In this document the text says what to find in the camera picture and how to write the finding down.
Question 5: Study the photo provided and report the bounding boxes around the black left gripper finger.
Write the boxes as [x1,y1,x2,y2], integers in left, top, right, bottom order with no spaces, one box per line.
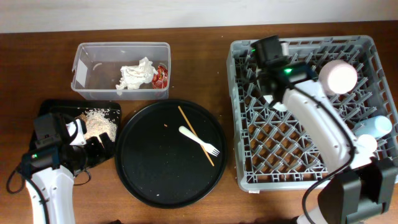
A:
[86,137,103,149]
[99,133,115,152]

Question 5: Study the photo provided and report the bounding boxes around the peanut shells and rice scraps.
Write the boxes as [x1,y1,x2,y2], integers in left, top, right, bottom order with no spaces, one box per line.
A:
[78,109,118,142]

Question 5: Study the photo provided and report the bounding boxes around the grey plate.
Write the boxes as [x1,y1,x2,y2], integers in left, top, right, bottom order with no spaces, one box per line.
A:
[263,95,287,112]

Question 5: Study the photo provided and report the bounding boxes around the pink bowl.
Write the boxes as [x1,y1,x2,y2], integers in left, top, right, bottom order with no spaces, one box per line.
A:
[318,60,358,95]

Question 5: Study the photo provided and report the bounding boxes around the white tissue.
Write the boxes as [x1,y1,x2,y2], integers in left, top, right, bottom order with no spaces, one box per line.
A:
[116,57,158,91]

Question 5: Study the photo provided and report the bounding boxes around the red snack wrapper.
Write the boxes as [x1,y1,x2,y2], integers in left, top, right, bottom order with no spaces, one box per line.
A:
[152,64,169,89]

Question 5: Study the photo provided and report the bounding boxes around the white plastic fork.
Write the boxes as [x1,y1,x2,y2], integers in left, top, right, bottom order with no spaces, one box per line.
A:
[178,126,220,156]

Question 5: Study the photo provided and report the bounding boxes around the wooden chopstick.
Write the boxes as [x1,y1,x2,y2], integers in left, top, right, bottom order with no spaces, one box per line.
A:
[178,106,215,167]

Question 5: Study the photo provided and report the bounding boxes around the white cup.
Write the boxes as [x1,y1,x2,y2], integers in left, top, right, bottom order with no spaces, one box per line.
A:
[357,134,377,154]

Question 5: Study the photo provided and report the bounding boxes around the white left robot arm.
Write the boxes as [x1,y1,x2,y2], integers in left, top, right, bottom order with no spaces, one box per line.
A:
[13,113,115,223]

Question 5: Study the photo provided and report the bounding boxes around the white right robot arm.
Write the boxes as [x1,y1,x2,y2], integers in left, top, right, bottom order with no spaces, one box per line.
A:
[251,35,397,223]

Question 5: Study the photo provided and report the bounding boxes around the grey dishwasher rack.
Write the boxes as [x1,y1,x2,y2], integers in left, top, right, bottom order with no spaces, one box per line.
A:
[226,35,397,193]

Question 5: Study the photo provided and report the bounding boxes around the clear plastic waste bin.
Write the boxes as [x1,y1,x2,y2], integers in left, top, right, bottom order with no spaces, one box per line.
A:
[71,42,171,100]

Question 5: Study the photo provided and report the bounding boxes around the black rectangular tray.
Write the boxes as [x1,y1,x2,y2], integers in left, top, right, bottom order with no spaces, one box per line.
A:
[39,100,122,148]

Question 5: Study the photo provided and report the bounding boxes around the round black serving tray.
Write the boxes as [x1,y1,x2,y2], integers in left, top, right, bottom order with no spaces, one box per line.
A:
[115,100,228,208]

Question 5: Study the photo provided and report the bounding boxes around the light blue cup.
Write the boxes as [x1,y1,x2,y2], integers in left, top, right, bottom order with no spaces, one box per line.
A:
[353,116,392,139]

